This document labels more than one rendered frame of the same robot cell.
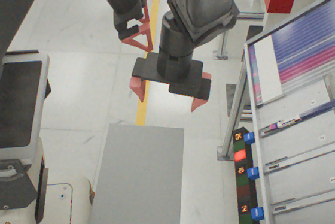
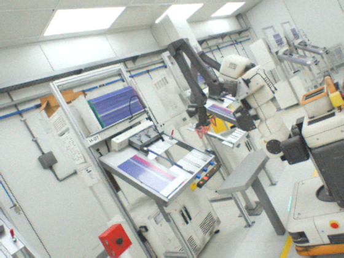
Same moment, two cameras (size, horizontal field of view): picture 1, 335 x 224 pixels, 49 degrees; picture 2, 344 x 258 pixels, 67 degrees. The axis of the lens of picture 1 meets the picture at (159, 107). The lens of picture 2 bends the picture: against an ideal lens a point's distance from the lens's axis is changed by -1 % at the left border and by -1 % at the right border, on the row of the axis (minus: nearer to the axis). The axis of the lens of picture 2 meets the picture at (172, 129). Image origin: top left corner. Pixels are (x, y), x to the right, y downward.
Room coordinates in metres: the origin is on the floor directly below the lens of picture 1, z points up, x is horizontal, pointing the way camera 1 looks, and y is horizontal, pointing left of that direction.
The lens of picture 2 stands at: (2.12, 1.03, 1.24)
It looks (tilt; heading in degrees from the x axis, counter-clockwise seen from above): 4 degrees down; 220
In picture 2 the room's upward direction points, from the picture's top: 29 degrees counter-clockwise
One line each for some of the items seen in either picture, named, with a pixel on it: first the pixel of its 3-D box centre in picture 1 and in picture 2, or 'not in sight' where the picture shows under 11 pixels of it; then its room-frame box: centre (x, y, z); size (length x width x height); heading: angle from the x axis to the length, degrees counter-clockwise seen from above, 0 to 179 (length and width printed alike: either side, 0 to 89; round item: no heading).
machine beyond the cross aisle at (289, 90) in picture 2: not in sight; (281, 66); (-4.42, -0.58, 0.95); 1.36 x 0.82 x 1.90; 86
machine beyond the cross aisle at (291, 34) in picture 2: not in sight; (297, 55); (-5.87, -0.46, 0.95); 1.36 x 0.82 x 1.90; 86
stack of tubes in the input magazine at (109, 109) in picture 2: not in sight; (115, 107); (0.52, -0.78, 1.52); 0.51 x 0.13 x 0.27; 176
